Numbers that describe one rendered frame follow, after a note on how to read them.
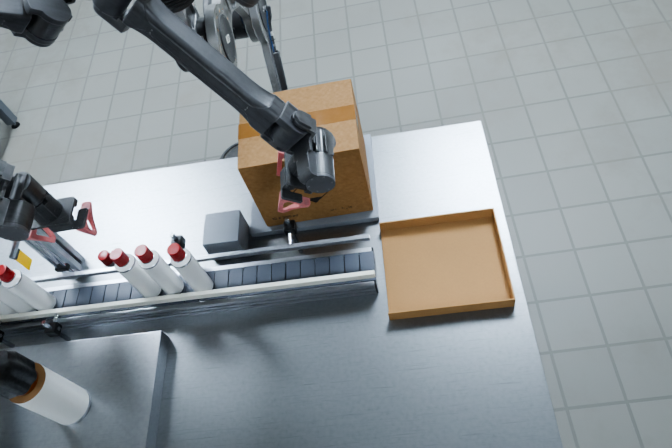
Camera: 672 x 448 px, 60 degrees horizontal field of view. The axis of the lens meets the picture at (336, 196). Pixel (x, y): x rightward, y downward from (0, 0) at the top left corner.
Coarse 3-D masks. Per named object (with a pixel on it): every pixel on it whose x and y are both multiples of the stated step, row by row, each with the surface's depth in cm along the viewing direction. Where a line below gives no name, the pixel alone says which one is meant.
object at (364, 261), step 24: (264, 264) 153; (288, 264) 152; (312, 264) 150; (336, 264) 149; (360, 264) 148; (96, 288) 158; (120, 288) 157; (216, 288) 151; (288, 288) 148; (96, 312) 154
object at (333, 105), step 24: (288, 96) 152; (312, 96) 151; (336, 96) 149; (240, 120) 151; (336, 120) 145; (240, 144) 146; (264, 144) 144; (336, 144) 140; (360, 144) 147; (240, 168) 142; (264, 168) 142; (336, 168) 144; (360, 168) 145; (264, 192) 150; (336, 192) 152; (360, 192) 153; (264, 216) 159; (288, 216) 160; (312, 216) 160
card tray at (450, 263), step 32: (384, 224) 155; (416, 224) 156; (448, 224) 155; (480, 224) 154; (384, 256) 153; (416, 256) 152; (448, 256) 150; (480, 256) 148; (416, 288) 147; (448, 288) 145; (480, 288) 144; (512, 288) 138
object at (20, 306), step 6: (0, 282) 145; (0, 288) 145; (0, 294) 146; (6, 294) 147; (12, 294) 149; (0, 300) 148; (6, 300) 148; (12, 300) 150; (18, 300) 151; (12, 306) 151; (18, 306) 152; (24, 306) 153; (30, 306) 155; (18, 312) 154; (24, 312) 155
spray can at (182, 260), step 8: (168, 248) 136; (176, 248) 136; (184, 248) 141; (176, 256) 136; (184, 256) 138; (192, 256) 140; (176, 264) 138; (184, 264) 138; (192, 264) 140; (184, 272) 140; (192, 272) 141; (200, 272) 144; (192, 280) 144; (200, 280) 145; (208, 280) 149; (192, 288) 148; (200, 288) 147; (208, 288) 149
